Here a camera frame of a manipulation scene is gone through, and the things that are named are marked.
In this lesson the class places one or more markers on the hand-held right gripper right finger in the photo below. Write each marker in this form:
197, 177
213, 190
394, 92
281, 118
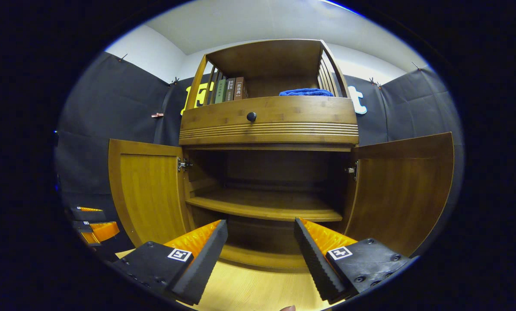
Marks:
314, 263

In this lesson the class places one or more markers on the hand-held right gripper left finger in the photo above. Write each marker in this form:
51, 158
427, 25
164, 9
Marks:
204, 263

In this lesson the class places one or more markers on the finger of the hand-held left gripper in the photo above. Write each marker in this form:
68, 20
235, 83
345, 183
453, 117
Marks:
87, 215
104, 231

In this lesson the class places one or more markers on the wooden cabinet door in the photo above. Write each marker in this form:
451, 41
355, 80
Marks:
150, 194
400, 194

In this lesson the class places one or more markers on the wooden cabinet drawer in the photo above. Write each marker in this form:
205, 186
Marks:
305, 119

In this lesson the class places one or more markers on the black clip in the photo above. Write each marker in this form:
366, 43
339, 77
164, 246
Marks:
173, 80
122, 57
372, 81
415, 65

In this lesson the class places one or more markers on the blue towel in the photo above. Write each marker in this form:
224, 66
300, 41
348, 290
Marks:
305, 92

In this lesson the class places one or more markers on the green book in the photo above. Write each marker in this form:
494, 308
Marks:
220, 91

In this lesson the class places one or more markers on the olive book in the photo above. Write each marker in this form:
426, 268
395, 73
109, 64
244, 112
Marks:
230, 90

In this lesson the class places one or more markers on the brown book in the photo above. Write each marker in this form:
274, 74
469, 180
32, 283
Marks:
240, 88

